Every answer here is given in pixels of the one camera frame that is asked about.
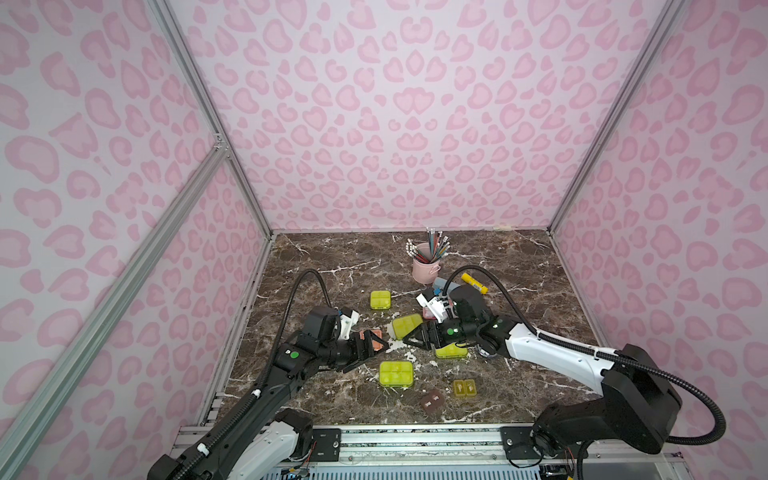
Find small orange pillbox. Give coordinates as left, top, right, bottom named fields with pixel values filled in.
left=370, top=328, right=386, bottom=352

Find green pillbox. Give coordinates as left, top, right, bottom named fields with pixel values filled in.
left=391, top=314, right=423, bottom=340
left=379, top=361, right=414, bottom=388
left=435, top=344, right=468, bottom=359
left=369, top=290, right=392, bottom=311

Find green pillbox front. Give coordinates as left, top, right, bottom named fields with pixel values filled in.
left=379, top=361, right=414, bottom=388

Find small yellow pillbox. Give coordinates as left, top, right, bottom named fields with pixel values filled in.
left=452, top=379, right=477, bottom=398

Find small dark red pillbox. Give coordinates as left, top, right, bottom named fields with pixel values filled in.
left=420, top=389, right=446, bottom=416

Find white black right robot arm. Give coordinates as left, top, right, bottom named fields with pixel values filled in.
left=403, top=286, right=682, bottom=457

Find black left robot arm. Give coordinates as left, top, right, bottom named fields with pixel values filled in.
left=147, top=306, right=389, bottom=479

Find grey blue stapler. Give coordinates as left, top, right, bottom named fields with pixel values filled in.
left=432, top=277, right=450, bottom=293

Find pink pencil cup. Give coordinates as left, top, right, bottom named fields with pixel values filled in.
left=412, top=242, right=442, bottom=285

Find yellow glue stick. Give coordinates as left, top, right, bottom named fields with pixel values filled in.
left=461, top=273, right=488, bottom=295

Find pencils in cup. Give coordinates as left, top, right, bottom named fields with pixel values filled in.
left=405, top=229, right=451, bottom=265

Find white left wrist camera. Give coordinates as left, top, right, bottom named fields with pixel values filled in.
left=339, top=308, right=360, bottom=341

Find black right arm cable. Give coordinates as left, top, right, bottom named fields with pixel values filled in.
left=440, top=264, right=728, bottom=480

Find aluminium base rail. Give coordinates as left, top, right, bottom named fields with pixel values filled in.
left=170, top=422, right=691, bottom=480

